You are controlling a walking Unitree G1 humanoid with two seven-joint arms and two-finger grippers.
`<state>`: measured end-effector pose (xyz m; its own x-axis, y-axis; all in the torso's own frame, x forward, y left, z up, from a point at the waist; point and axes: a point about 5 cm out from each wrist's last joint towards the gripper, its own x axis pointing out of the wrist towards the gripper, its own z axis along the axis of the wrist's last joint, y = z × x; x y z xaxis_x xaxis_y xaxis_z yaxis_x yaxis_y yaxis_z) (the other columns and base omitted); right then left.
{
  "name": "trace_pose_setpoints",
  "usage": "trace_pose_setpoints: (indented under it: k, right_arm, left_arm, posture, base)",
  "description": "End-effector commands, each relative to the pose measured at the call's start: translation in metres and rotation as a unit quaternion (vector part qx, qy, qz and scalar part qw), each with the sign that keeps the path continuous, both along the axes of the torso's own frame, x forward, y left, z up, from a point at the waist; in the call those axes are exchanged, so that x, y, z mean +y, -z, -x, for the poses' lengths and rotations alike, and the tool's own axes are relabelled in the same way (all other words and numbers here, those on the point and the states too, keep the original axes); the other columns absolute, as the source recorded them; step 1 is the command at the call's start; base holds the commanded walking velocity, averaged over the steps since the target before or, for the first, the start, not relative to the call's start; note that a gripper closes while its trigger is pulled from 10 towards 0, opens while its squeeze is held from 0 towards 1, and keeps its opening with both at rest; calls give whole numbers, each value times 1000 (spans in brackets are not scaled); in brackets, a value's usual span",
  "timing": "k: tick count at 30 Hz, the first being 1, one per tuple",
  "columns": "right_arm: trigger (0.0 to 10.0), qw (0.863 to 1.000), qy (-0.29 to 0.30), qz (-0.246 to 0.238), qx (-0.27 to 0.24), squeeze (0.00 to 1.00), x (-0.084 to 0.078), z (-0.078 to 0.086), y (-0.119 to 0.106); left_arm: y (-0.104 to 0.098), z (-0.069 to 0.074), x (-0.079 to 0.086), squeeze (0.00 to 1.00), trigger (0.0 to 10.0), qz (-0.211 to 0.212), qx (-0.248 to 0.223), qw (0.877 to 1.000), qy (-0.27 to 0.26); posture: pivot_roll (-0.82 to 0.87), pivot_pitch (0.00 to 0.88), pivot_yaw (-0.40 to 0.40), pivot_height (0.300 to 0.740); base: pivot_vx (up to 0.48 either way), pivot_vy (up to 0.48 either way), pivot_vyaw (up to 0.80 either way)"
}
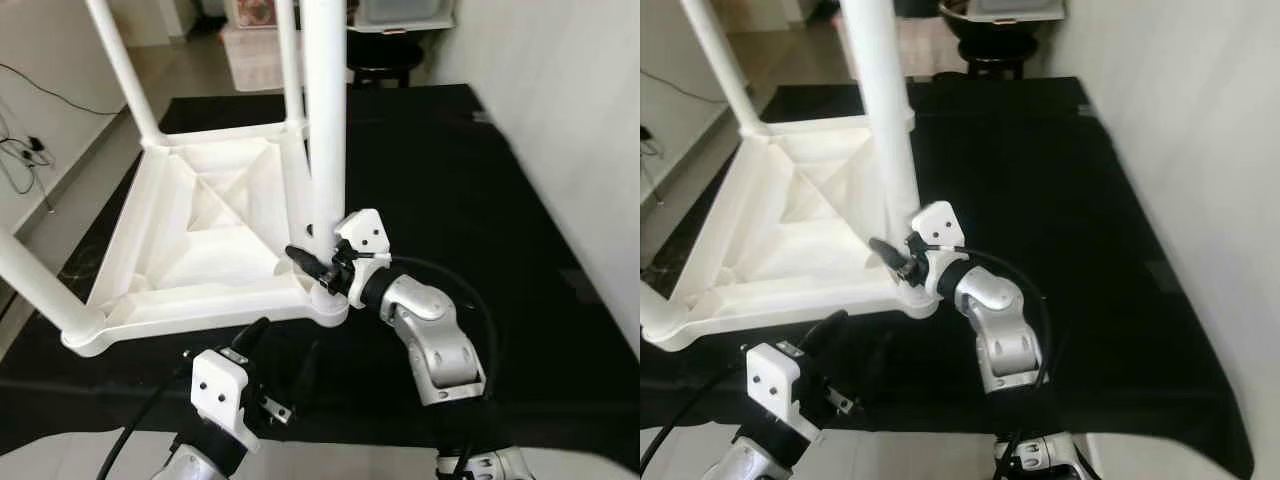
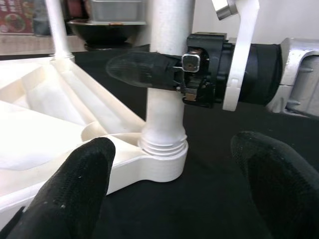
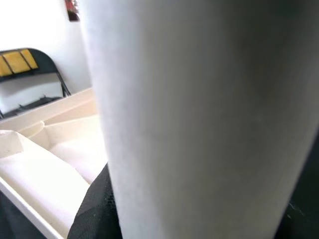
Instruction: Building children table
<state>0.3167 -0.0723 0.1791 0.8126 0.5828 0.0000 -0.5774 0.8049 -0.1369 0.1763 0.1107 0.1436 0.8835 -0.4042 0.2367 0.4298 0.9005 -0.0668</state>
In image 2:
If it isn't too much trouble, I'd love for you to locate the box with orange lid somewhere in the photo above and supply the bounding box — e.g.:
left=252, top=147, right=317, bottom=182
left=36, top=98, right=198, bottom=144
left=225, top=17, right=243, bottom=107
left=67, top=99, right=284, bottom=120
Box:
left=0, top=0, right=34, bottom=34

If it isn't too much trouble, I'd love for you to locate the white plastic children table top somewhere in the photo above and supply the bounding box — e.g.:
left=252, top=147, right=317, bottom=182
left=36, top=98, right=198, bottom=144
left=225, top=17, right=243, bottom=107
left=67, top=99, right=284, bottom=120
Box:
left=0, top=53, right=189, bottom=225

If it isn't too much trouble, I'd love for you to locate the white patterned cloth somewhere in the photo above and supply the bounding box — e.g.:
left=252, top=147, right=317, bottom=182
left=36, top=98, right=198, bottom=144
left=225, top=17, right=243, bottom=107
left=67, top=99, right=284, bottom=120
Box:
left=0, top=33, right=88, bottom=57

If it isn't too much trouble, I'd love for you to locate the clear plastic storage box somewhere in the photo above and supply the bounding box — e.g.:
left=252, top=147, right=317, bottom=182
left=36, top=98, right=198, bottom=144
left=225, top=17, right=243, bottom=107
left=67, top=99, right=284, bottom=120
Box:
left=89, top=0, right=148, bottom=23

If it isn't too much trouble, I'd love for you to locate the white plastic table leg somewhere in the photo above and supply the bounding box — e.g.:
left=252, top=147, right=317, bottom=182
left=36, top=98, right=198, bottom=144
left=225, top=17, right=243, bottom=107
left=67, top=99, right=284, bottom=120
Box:
left=46, top=0, right=75, bottom=60
left=137, top=0, right=195, bottom=158

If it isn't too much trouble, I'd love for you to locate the black bag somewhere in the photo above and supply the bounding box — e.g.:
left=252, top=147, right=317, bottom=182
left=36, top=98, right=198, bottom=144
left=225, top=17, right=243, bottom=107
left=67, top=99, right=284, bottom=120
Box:
left=32, top=0, right=53, bottom=36

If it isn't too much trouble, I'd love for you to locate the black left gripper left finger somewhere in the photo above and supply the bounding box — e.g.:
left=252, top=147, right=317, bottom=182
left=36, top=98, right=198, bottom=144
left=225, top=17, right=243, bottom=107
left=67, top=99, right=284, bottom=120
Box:
left=7, top=136, right=117, bottom=239

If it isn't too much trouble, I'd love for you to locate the black round basin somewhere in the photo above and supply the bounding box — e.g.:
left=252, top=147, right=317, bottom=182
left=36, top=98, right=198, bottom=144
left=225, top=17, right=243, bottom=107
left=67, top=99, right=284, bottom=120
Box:
left=67, top=19, right=148, bottom=50

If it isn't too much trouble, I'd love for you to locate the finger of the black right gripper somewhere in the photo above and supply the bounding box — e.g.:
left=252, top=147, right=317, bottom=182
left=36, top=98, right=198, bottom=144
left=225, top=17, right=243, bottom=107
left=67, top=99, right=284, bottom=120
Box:
left=106, top=51, right=184, bottom=90

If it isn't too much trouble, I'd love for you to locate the pink plastic container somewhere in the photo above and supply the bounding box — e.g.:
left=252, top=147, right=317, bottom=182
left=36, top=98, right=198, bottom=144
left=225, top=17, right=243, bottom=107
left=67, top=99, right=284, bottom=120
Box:
left=65, top=0, right=88, bottom=22

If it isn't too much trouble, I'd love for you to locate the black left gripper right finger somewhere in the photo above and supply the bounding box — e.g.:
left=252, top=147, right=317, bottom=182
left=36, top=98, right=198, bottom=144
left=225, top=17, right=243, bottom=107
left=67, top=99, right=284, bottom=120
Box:
left=230, top=130, right=319, bottom=239

